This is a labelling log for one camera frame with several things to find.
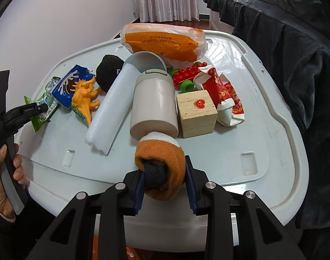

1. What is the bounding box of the green snack wrapper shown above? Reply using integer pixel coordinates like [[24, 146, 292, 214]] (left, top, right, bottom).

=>
[[24, 76, 62, 133]]

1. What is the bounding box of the blue snack wrapper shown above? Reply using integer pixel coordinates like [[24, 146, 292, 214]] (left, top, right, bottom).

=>
[[52, 65, 94, 109]]

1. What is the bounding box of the orange toy dinosaur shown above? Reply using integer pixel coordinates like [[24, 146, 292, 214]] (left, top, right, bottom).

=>
[[71, 76, 102, 126]]

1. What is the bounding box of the orange sock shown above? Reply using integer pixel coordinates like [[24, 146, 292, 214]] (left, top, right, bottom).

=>
[[134, 132, 185, 201]]

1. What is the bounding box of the white foam sheet roll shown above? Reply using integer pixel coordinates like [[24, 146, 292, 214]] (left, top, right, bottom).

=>
[[84, 63, 140, 155]]

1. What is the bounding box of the red white carton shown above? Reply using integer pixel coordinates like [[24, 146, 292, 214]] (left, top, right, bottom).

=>
[[194, 65, 245, 127]]

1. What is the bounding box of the wooden block with heart sticker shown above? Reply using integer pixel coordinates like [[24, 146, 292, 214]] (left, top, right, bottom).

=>
[[176, 90, 218, 138]]

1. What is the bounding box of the black sock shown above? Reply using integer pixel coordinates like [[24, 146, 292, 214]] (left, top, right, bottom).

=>
[[96, 55, 124, 93]]

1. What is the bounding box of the white paper cup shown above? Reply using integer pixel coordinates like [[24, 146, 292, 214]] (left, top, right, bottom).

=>
[[130, 69, 178, 141]]

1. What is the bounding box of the red green toy brick car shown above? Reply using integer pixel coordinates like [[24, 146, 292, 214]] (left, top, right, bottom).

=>
[[169, 62, 208, 93]]

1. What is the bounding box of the orange plastic bag package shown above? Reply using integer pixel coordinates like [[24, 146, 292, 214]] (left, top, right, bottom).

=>
[[120, 23, 208, 62]]

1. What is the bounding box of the light blue plastic cup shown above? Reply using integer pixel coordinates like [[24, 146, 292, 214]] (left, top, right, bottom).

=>
[[123, 51, 167, 73]]

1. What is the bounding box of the black sleeve forearm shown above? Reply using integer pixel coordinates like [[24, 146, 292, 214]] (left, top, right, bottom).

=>
[[0, 201, 55, 259]]

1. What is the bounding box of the person left hand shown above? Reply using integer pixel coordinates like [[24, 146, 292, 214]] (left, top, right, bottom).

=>
[[0, 144, 26, 223]]

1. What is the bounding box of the white plastic storage lid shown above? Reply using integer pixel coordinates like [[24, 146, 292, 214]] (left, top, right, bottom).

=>
[[17, 29, 310, 227]]

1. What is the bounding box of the dark blue bed blanket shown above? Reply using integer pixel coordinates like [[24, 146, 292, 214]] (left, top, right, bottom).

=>
[[204, 0, 330, 259]]

